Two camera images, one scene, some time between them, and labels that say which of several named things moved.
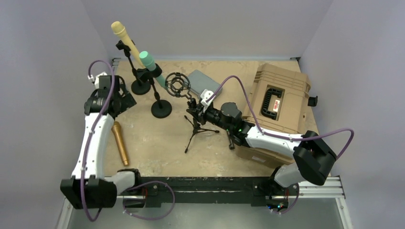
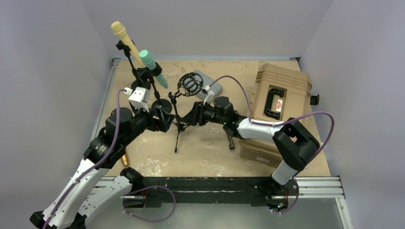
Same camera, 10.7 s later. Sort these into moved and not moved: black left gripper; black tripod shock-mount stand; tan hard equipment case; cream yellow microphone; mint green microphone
Moved: black left gripper; black tripod shock-mount stand
Not moved: tan hard equipment case; mint green microphone; cream yellow microphone
